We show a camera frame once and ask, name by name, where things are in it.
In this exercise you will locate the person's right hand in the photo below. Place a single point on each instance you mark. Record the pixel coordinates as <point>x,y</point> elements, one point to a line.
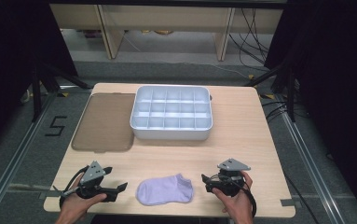
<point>238,205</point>

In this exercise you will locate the black curtain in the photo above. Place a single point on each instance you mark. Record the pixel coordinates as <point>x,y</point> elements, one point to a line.
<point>5,62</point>
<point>337,77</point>

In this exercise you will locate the light purple ankle sock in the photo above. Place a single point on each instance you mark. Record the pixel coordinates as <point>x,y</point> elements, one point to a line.
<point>163,191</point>

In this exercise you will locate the grey tape strip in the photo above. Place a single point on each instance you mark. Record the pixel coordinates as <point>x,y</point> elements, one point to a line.
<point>50,194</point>
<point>289,202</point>

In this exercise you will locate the brown translucent plastic lid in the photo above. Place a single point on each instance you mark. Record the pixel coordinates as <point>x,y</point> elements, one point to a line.
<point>104,121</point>

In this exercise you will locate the black metal stand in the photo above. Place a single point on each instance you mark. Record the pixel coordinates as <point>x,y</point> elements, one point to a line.
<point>36,93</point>
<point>291,93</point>

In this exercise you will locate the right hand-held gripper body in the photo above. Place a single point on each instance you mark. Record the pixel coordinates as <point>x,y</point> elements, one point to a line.
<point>229,183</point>

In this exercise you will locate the yellow floor tape piece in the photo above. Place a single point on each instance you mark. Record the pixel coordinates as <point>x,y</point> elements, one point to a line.
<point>267,96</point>
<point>63,94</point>

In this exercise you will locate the person's left hand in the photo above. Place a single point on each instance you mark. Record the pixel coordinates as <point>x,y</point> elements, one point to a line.
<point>73,202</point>

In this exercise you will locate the aluminium floor rail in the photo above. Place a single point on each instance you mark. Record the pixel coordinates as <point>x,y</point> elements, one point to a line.
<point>14,161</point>
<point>309,171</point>

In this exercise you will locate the white divided storage box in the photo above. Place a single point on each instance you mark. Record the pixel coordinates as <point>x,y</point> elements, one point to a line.
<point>171,107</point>

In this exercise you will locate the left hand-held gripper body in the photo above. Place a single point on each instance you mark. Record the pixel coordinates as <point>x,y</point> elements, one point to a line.
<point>93,174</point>

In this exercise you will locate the yellow object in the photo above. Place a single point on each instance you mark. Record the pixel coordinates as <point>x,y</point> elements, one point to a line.
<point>162,31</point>

